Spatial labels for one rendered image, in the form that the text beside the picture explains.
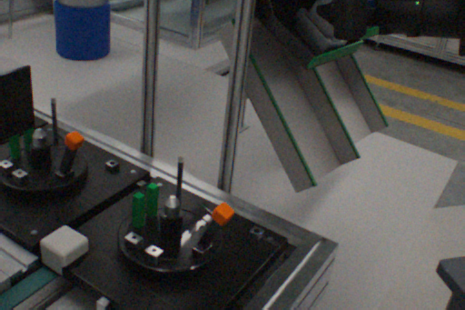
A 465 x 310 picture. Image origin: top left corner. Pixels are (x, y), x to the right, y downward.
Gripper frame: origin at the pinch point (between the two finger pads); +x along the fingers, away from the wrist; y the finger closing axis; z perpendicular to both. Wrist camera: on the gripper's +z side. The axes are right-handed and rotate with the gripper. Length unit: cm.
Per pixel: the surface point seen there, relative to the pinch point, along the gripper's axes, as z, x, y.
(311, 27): -2.7, 5.3, 2.4
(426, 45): -51, 177, -340
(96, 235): -28.6, 16.2, 33.2
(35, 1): -2, 139, -11
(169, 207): -23.4, 6.9, 27.3
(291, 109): -16.7, 12.6, -1.4
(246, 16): -0.9, 10.5, 10.2
